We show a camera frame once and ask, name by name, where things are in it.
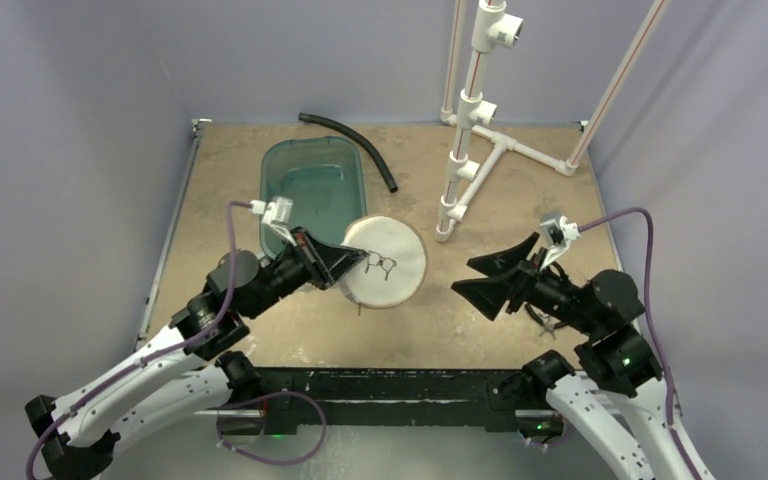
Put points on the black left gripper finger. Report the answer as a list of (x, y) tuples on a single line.
[(327, 274), (314, 250)]

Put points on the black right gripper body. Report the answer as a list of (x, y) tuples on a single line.
[(524, 279)]

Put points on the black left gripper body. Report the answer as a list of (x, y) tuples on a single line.
[(289, 272)]

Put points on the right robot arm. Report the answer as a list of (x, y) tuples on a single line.
[(646, 440)]

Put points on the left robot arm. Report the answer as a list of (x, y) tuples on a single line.
[(188, 366)]

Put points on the teal transparent plastic tub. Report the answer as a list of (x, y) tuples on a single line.
[(323, 178)]

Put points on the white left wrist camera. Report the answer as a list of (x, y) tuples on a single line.
[(274, 216)]

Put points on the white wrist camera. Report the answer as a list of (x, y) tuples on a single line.
[(560, 232), (274, 216)]

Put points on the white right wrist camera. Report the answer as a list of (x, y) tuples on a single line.
[(560, 232)]

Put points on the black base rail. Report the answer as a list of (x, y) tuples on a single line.
[(496, 400)]

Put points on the white PVC pipe frame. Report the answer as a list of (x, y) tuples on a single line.
[(476, 147)]

